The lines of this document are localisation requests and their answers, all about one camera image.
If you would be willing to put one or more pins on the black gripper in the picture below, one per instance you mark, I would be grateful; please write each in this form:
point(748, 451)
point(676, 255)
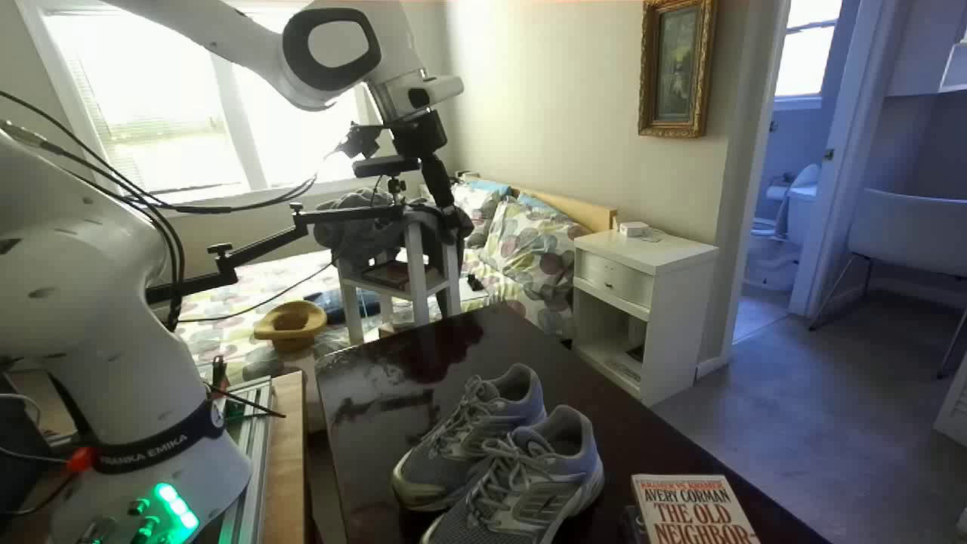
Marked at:
point(418, 131)

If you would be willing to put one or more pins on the grey blue running shoe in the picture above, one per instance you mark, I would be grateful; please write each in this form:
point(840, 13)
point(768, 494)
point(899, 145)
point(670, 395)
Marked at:
point(484, 404)
point(544, 472)

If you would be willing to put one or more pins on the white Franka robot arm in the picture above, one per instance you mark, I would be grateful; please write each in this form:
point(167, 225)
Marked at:
point(93, 303)

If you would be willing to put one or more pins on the dark grey bundle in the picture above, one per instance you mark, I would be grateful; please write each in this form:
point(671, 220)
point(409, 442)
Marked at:
point(365, 229)

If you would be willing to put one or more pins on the white stool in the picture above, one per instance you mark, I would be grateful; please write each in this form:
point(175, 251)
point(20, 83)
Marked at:
point(415, 276)

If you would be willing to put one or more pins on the floral bedding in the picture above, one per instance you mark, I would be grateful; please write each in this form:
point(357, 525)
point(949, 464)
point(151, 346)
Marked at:
point(523, 251)

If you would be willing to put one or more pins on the wooden bed headboard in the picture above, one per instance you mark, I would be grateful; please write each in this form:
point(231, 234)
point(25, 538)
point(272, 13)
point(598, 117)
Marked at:
point(584, 213)

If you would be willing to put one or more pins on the blue cloth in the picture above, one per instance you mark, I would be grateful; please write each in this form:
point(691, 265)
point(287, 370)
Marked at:
point(326, 303)

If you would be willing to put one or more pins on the small white box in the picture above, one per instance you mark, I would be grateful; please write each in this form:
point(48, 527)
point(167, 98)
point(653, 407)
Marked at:
point(635, 232)

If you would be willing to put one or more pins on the yellow bowl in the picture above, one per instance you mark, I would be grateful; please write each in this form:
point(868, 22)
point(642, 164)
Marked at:
point(290, 325)

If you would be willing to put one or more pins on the white nightstand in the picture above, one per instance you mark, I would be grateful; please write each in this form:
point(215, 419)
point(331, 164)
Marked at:
point(646, 293)

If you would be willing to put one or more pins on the gold framed picture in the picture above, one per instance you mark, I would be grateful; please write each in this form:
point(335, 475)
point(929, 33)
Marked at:
point(678, 64)

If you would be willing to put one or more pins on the red black clamp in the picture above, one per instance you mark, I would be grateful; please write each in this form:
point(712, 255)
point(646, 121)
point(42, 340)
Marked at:
point(219, 382)

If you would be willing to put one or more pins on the white framed window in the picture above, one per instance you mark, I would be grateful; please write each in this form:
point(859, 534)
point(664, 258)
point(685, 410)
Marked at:
point(151, 102)

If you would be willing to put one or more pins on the wooden board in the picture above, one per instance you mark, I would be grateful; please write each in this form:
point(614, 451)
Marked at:
point(284, 464)

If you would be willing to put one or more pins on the white toilet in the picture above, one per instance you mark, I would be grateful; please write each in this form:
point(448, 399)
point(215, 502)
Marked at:
point(795, 207)

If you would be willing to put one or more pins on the white door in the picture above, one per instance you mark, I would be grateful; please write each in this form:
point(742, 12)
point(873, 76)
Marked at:
point(836, 200)

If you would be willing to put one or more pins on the white paperback book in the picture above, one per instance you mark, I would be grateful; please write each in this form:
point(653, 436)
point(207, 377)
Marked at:
point(697, 515)

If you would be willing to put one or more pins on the white rounded chair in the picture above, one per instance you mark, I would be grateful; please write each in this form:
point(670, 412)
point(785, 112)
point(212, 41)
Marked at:
point(909, 232)

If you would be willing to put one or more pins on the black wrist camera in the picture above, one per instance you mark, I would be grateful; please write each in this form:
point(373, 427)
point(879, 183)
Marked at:
point(365, 140)

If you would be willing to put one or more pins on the black camera mount boom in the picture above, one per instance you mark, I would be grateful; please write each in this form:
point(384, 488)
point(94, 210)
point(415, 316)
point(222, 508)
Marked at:
point(252, 251)

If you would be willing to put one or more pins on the aluminium rail frame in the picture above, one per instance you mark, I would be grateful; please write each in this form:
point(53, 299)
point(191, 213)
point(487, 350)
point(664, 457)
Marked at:
point(247, 455)

